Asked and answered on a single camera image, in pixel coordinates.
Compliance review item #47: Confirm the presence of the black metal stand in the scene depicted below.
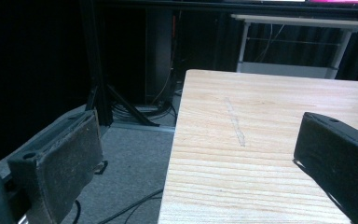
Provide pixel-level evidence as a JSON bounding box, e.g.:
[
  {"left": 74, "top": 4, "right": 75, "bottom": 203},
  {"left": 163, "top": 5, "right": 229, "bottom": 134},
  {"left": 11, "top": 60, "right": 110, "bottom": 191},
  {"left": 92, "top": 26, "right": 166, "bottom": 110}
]
[{"left": 79, "top": 0, "right": 160, "bottom": 128}]

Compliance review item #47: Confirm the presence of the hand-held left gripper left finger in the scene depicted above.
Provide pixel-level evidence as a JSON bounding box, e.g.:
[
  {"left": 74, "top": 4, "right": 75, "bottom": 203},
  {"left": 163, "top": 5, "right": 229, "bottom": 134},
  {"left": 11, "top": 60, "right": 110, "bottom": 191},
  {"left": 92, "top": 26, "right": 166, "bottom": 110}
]
[{"left": 7, "top": 109, "right": 104, "bottom": 224}]

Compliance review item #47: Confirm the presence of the black floor cable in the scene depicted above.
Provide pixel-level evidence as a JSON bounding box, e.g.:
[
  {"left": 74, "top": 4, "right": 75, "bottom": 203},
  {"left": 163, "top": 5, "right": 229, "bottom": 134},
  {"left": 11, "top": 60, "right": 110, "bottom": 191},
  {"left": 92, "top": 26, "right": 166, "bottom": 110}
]
[{"left": 97, "top": 188, "right": 164, "bottom": 224}]

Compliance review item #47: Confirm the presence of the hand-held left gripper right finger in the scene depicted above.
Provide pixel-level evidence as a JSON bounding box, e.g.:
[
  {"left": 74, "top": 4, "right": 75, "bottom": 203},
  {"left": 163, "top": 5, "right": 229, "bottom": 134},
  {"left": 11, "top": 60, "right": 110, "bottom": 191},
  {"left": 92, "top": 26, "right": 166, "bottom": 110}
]
[{"left": 293, "top": 111, "right": 358, "bottom": 224}]

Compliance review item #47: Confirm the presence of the dark computer tower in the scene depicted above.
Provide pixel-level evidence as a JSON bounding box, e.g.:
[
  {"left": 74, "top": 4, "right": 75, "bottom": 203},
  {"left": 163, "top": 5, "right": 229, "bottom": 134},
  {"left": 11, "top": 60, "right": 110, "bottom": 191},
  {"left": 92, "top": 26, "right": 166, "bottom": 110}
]
[{"left": 145, "top": 8, "right": 177, "bottom": 105}]

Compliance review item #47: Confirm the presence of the white metal desk frame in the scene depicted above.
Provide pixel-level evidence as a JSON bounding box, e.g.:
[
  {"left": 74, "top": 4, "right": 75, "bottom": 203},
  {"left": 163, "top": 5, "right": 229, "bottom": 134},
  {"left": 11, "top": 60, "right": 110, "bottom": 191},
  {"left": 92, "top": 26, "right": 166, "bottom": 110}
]
[{"left": 230, "top": 13, "right": 358, "bottom": 80}]

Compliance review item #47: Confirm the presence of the bundle of black cables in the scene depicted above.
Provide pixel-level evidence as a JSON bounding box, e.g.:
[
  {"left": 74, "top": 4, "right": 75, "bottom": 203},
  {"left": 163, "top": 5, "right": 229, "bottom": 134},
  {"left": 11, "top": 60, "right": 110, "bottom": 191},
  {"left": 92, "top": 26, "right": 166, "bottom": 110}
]
[{"left": 111, "top": 101, "right": 179, "bottom": 121}]

